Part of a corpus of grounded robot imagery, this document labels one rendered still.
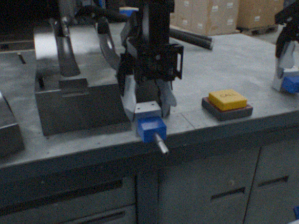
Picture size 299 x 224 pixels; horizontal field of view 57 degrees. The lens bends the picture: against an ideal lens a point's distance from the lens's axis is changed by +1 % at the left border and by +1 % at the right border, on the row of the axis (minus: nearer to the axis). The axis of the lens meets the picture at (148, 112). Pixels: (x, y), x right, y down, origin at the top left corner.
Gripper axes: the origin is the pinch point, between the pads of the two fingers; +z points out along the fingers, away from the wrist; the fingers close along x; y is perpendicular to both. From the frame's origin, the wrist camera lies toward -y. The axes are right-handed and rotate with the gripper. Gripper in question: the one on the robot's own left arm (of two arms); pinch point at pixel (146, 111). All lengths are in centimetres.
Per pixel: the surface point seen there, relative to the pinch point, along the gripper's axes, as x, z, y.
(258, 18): 304, 57, -361
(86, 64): -8.8, -3.8, -18.9
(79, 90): -11.2, -1.9, -9.3
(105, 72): -5.6, -4.3, -11.4
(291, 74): 40.1, 0.3, -8.1
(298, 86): 38.8, 1.7, -4.3
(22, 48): -29, 6, -78
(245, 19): 282, 58, -365
